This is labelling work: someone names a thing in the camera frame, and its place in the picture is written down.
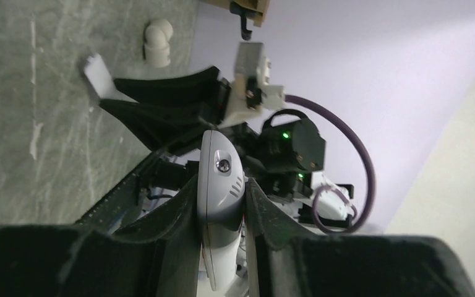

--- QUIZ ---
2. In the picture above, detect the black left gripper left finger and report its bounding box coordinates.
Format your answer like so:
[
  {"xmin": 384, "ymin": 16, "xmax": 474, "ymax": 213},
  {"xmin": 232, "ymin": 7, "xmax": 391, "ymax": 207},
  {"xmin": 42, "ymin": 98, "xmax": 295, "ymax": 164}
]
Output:
[{"xmin": 0, "ymin": 177, "xmax": 200, "ymax": 296}]

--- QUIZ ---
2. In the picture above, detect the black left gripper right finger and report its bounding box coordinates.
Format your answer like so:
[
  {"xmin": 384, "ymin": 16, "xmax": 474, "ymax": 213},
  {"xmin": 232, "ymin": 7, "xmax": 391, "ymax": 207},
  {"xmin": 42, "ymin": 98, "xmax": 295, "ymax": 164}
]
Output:
[{"xmin": 245, "ymin": 179, "xmax": 475, "ymax": 296}]

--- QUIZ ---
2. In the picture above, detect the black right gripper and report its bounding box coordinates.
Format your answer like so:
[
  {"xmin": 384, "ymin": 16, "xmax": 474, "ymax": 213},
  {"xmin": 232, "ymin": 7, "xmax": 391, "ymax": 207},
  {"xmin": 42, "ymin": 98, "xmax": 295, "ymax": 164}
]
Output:
[{"xmin": 100, "ymin": 66, "xmax": 262, "ymax": 154}]

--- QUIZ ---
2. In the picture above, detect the white battery compartment cover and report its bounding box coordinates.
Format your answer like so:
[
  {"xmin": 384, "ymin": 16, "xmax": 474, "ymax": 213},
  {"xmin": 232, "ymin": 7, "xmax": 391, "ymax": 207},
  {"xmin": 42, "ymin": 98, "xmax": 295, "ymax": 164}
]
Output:
[{"xmin": 83, "ymin": 53, "xmax": 117, "ymax": 99}]

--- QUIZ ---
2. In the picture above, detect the white remote control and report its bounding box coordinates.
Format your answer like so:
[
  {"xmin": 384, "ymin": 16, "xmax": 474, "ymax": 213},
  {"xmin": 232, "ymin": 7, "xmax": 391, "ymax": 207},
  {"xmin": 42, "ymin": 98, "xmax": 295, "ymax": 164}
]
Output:
[{"xmin": 197, "ymin": 130, "xmax": 245, "ymax": 291}]

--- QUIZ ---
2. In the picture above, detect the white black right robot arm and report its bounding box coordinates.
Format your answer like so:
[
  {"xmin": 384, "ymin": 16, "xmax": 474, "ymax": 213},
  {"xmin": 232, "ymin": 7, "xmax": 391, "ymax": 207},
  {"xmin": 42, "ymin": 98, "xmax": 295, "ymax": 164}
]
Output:
[{"xmin": 100, "ymin": 67, "xmax": 326, "ymax": 202}]

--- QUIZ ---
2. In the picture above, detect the white pipe elbow fitting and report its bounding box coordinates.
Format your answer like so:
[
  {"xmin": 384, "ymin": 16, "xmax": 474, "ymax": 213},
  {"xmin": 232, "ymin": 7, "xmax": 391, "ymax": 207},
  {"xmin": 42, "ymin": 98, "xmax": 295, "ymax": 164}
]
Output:
[{"xmin": 143, "ymin": 19, "xmax": 174, "ymax": 68}]

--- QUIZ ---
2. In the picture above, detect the tan plastic toolbox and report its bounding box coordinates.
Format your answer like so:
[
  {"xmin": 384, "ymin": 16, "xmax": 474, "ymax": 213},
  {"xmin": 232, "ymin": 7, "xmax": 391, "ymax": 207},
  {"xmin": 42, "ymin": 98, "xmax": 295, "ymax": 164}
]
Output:
[{"xmin": 203, "ymin": 0, "xmax": 270, "ymax": 41}]

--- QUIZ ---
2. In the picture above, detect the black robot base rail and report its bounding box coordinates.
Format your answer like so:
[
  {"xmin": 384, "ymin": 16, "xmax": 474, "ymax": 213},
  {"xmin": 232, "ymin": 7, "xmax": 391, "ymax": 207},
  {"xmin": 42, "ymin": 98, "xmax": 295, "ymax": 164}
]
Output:
[{"xmin": 75, "ymin": 150, "xmax": 165, "ymax": 231}]

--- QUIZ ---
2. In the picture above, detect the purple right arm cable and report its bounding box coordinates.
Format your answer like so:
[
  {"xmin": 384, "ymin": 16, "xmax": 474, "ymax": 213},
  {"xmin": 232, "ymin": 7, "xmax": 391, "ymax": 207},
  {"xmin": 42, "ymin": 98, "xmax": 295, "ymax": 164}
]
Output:
[{"xmin": 285, "ymin": 94, "xmax": 377, "ymax": 235}]

